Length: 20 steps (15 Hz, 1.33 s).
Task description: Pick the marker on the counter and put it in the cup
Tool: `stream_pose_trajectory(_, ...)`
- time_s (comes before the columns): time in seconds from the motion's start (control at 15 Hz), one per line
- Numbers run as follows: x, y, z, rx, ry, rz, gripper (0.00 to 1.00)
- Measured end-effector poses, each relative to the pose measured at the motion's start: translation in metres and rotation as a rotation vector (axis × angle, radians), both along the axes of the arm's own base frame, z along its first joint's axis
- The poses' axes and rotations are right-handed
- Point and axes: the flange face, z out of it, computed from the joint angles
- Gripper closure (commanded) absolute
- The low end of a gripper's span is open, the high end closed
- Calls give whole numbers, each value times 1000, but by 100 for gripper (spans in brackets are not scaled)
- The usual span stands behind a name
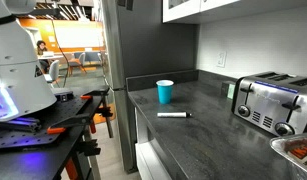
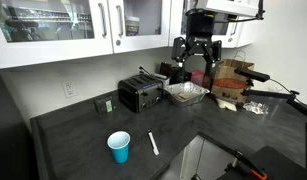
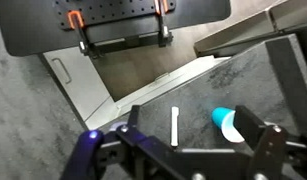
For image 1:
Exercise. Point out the white marker with black cap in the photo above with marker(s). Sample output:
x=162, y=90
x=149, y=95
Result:
x=171, y=114

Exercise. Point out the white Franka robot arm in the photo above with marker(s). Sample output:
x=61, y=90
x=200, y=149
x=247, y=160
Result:
x=16, y=66

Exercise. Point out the blue plastic cup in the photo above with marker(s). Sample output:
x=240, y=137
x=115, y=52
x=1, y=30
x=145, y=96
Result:
x=164, y=93

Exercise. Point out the dark stone backsplash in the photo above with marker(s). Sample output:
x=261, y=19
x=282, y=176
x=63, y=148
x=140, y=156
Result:
x=146, y=81

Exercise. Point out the dark grey board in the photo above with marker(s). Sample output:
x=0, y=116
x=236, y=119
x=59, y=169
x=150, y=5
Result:
x=153, y=40

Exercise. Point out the grey lounge chair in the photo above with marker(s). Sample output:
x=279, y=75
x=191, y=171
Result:
x=92, y=57

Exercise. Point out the white base cabinet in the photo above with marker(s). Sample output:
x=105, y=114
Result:
x=149, y=160

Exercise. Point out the grey chair orange legs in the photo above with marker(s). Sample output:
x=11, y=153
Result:
x=77, y=61

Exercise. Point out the white glass cabinet door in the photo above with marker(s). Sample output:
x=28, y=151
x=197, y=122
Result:
x=216, y=4
x=179, y=11

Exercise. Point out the black perforated mounting board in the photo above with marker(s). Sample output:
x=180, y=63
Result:
x=66, y=111

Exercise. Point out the small black device box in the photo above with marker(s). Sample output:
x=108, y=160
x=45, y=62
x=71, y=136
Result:
x=63, y=96

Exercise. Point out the grey office chair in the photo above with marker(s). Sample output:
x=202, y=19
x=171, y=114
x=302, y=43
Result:
x=53, y=71

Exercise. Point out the white office table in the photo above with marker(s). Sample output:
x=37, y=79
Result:
x=56, y=57

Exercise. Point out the open laptop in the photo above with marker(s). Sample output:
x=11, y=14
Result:
x=48, y=53

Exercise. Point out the silver four-slot toaster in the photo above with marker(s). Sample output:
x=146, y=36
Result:
x=269, y=100

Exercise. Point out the seated person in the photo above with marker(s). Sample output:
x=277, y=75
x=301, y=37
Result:
x=41, y=48

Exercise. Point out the black robot work table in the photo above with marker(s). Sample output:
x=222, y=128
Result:
x=33, y=163

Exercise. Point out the aluminium foil tray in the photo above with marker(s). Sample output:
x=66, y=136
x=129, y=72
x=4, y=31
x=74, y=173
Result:
x=286, y=156

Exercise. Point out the orange printed food wrapper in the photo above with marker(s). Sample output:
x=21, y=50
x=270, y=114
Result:
x=301, y=150

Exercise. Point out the white wall power outlet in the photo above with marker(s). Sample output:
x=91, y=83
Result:
x=221, y=59

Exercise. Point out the white wall board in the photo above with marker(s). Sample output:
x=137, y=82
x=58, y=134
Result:
x=78, y=35

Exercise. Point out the aluminium extrusion rail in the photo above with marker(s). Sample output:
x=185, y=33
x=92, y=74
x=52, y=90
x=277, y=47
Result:
x=19, y=125

